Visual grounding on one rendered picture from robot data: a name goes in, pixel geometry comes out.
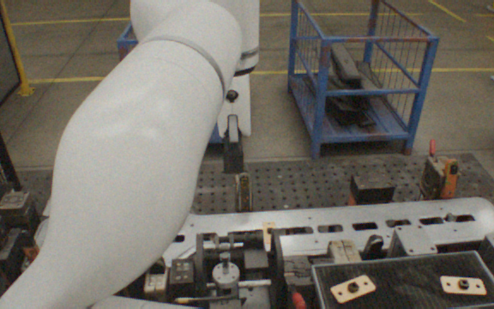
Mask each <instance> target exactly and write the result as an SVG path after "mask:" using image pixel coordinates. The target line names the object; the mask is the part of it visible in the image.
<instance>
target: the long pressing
mask: <svg viewBox="0 0 494 309"><path fill-rule="evenodd" d="M448 212H450V213H452V214H453V215H454V216H460V215H471V216H472V217H473V218H475V220H476V221H470V222H454V221H453V220H454V219H453V220H452V221H445V220H444V219H443V218H444V217H445V216H446V214H447V213H448ZM433 217H439V218H441V219H442V220H443V222H444V223H443V224H431V225H428V226H423V225H421V224H420V222H419V220H420V218H433ZM308 218H310V220H309V219H308ZM49 219H50V218H48V219H46V220H44V221H42V222H41V223H40V224H39V226H38V228H37V232H36V234H35V235H34V238H35V241H36V244H38V246H39V249H40V250H41V248H42V246H43V244H44V240H45V235H46V232H47V228H48V224H49ZM264 221H275V223H276V227H277V228H279V229H282V228H296V227H311V228H312V231H313V233H310V234H296V236H282V237H280V239H281V244H282V249H283V256H285V255H299V254H306V255H307V258H325V257H326V256H327V249H328V242H329V241H330V240H335V239H340V240H342V239H351V240H353V241H355V243H356V246H357V247H358V251H359V254H362V252H363V250H364V247H365V244H366V242H367V240H368V238H369V237H370V236H371V235H373V234H381V235H382V237H383V241H384V246H383V248H382V250H381V252H380V253H382V252H388V250H389V245H390V241H391V237H392V234H393V231H394V227H388V226H387V224H386V221H409V223H410V224H411V225H421V226H423V227H424V229H425V231H426V232H427V233H428V235H429V236H430V238H431V240H432V242H433V244H434V245H435V247H436V248H443V247H444V246H456V245H479V244H480V243H482V241H483V239H484V237H485V235H486V234H487V233H494V206H493V205H492V204H491V203H490V202H489V201H487V200H485V199H484V198H482V197H463V198H456V199H448V200H434V201H420V202H405V203H385V204H378V205H362V206H348V207H333V208H318V209H289V210H282V211H274V212H259V213H243V214H228V215H191V214H190V213H189V214H188V216H187V218H186V221H185V223H184V224H183V226H182V228H181V230H180V231H179V232H178V234H177V235H184V242H182V243H172V244H171V245H170V246H169V248H168V249H167V250H166V252H165V253H164V254H163V255H162V256H163V257H164V259H165V262H166V265H167V266H168V267H169V270H171V266H172V259H175V258H192V257H193V256H194V255H196V233H215V234H217V235H219V237H220V236H227V235H228V234H229V233H238V231H252V230H263V228H262V223H263V222H264ZM366 222H374V223H376V225H377V229H375V230H364V231H355V230H354V229H353V227H352V225H353V224H359V223H366ZM190 225H195V226H193V227H191V226H190ZM337 225H339V226H341V227H342V230H343V231H342V232H337V233H319V231H318V227H323V226H337ZM454 230H456V231H454ZM386 235H389V237H388V238H387V237H386ZM315 242H317V243H315Z"/></svg>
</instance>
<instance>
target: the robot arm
mask: <svg viewBox="0 0 494 309"><path fill-rule="evenodd" d="M259 9H260V0H131V1H130V14H131V20H132V23H131V24H132V27H133V30H134V33H135V36H136V38H137V40H138V42H139V44H138V45H137V46H136V47H135V49H134V50H133V51H131V53H130V54H129V55H128V56H127V57H126V58H125V59H124V60H123V61H122V62H121V63H120V64H118V65H117V66H116V67H115V68H114V69H113V70H112V71H111V73H110V74H109V75H108V76H107V77H106V78H105V79H104V80H103V81H102V82H101V83H100V84H99V85H98V86H97V88H96V89H95V90H94V91H93V92H92V93H91V94H90V95H89V96H88V97H87V98H86V99H85V100H84V102H83V103H82V104H81V105H80V106H79V108H78V109H77V110H76V111H75V113H74V114H73V116H72V117H71V119H70V120H69V123H68V125H67V127H66V129H65V131H64V133H63V135H62V138H61V140H60V143H59V146H58V149H57V156H56V159H55V166H54V172H53V179H52V188H51V213H50V219H49V224H48V228H47V232H46V235H45V240H44V244H43V246H42V248H41V250H40V252H39V254H38V256H37V257H36V258H35V259H34V261H33V263H32V264H31V265H30V267H29V268H28V269H27V270H26V271H25V272H24V273H23V274H22V275H21V276H20V277H19V278H18V279H17V280H16V281H15V282H14V284H13V285H12V286H11V287H10V289H9V290H8V291H7V292H5V294H4V295H3V296H2V297H1V299H0V309H202V308H195V307H189V306H176V305H169V304H162V303H161V302H154V301H148V300H136V299H129V298H123V297H119V296H116V295H113V294H115V293H116V292H117V291H121V290H122V289H123V288H125V287H126V286H128V285H129V284H130V283H132V282H133V281H134V280H135V279H136V278H137V277H139V276H140V275H141V274H143V273H144V272H145V271H146V270H147V269H148V268H149V267H150V266H152V265H153V264H155V263H156V262H157V261H158V260H159V259H160V258H161V257H162V255H163V254H164V253H165V252H166V250H167V249H168V248H169V246H170V245H171V244H172V242H173V240H174V239H175V238H176V236H177V234H178V232H179V231H180V230H181V228H182V226H183V224H184V223H185V221H186V218H187V216H188V214H189V211H190V207H191V204H192V201H193V197H194V193H195V188H196V180H197V179H198V178H197V175H199V171H200V167H201V164H202V159H203V156H204V153H205V150H206V148H207V146H208V142H209V139H210V137H211V134H212V131H213V129H214V125H215V123H216V120H218V126H219V131H220V135H221V137H222V142H223V143H224V146H225V151H223V163H224V174H237V173H244V151H243V144H242V134H243V136H247V137H249V135H250V83H249V73H250V72H251V71H253V70H255V69H256V64H257V63H258V61H259ZM228 142H229V143H230V144H228V145H227V143H228Z"/></svg>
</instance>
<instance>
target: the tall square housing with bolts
mask: <svg viewBox="0 0 494 309"><path fill-rule="evenodd" d="M436 254H437V248H436V247H435V245H434V244H433V242H432V240H431V238H430V236H429V235H428V233H427V232H426V231H425V229H424V227H423V226H421V225H411V226H396V227H395V228H394V231H393V234H392V237H391V241H390V245H389V250H388V254H387V257H386V258H385V259H389V258H407V257H413V256H425V255H436Z"/></svg>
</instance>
